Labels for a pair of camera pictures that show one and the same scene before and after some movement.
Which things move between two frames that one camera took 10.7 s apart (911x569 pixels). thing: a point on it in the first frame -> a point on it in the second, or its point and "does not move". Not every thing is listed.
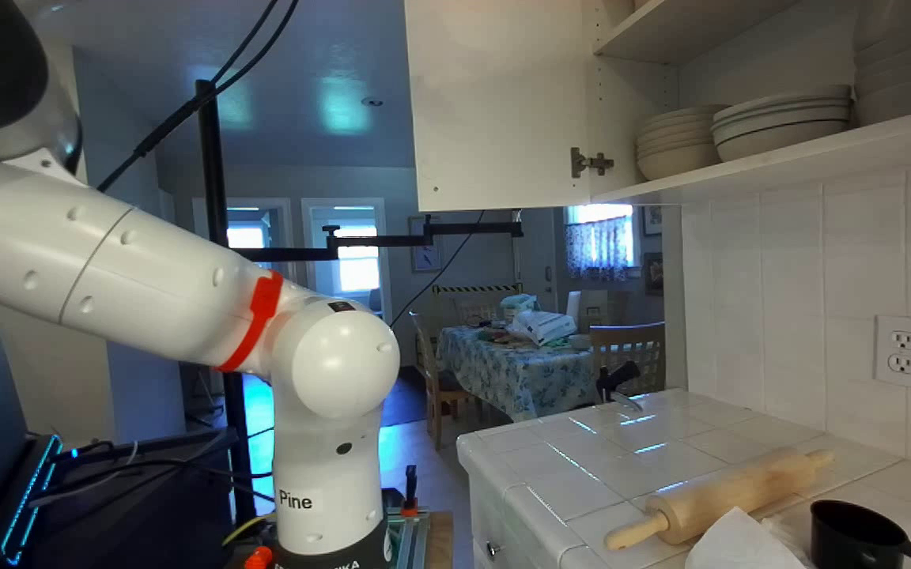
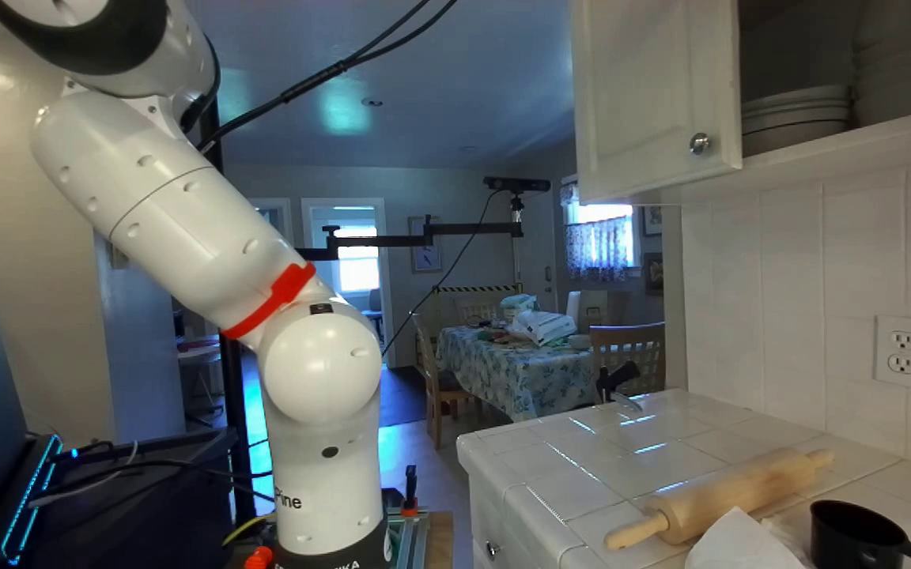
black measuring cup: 855,536 does not move
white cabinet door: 502,95 -> 659,91
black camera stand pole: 212,216 does not move
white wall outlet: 907,352 does not move
